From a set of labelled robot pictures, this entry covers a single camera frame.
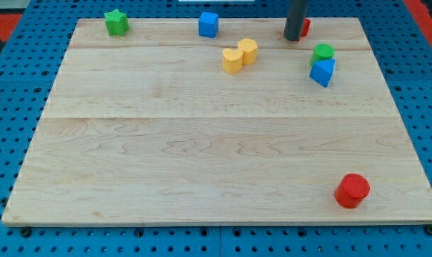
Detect red cylinder block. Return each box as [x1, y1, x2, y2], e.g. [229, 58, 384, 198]
[334, 173, 371, 208]

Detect green star block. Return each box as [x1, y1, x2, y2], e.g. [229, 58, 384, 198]
[104, 9, 130, 36]

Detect wooden board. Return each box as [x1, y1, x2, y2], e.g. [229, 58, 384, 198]
[1, 18, 432, 227]

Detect yellow heart block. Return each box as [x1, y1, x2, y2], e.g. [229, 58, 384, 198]
[222, 48, 243, 74]

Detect yellow hexagon block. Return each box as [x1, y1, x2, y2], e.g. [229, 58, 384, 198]
[237, 39, 258, 66]

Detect blue cube block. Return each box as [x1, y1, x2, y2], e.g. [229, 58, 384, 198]
[198, 11, 218, 38]

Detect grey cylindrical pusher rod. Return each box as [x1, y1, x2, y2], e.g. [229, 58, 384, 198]
[283, 0, 309, 41]

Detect green cylinder block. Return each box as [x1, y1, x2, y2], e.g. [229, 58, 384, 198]
[310, 44, 335, 66]

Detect red block behind rod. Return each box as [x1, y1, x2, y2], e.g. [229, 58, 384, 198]
[301, 18, 311, 37]

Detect blue triangle block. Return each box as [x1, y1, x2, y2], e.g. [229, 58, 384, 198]
[309, 59, 336, 88]

